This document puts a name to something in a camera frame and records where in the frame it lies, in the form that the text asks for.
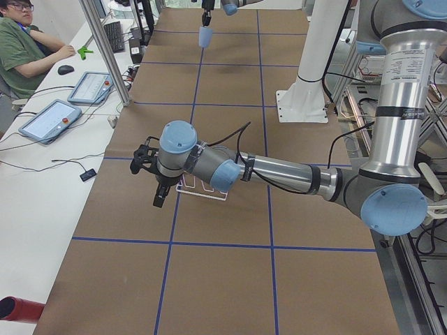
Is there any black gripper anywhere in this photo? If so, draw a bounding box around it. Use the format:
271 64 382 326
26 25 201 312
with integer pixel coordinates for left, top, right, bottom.
202 0 214 27
153 174 178 208

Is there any light blue plastic cup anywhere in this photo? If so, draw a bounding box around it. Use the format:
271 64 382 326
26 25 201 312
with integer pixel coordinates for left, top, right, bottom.
198 26 213 48

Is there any small black usb device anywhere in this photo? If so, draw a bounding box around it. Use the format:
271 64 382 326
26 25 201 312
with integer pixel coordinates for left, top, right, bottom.
80 169 96 182

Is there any black computer keyboard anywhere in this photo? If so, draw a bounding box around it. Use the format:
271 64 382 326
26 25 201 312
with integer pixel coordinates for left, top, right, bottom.
103 21 125 53

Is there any far teach pendant tablet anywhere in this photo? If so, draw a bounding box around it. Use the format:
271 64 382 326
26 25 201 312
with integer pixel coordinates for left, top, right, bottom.
67 71 114 105

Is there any teach pendant tablet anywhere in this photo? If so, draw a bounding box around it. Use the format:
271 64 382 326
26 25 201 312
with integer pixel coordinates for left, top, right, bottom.
19 99 82 144
67 71 114 105

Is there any green plastic clamp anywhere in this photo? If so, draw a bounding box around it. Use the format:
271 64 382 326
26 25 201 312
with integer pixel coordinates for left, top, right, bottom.
78 45 94 60

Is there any near teach pendant tablet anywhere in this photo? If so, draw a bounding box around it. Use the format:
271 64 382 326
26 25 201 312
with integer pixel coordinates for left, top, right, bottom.
19 99 82 144

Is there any black computer mouse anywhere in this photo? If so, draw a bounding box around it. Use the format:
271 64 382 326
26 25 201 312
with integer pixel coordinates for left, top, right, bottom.
57 65 75 75

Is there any person in green shirt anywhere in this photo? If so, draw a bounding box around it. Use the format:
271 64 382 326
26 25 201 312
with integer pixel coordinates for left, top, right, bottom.
1 1 75 98

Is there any red cylinder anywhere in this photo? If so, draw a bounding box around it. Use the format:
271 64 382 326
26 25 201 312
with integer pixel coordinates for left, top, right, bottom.
1 297 45 324

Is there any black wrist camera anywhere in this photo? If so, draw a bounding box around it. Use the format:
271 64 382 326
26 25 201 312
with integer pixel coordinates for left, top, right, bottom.
130 136 159 174

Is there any aluminium frame post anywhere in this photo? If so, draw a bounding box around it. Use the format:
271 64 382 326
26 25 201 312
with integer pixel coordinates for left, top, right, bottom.
79 0 131 107

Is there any white camera stand base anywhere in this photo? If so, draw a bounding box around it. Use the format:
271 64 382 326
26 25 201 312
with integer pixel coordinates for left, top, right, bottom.
275 79 328 124

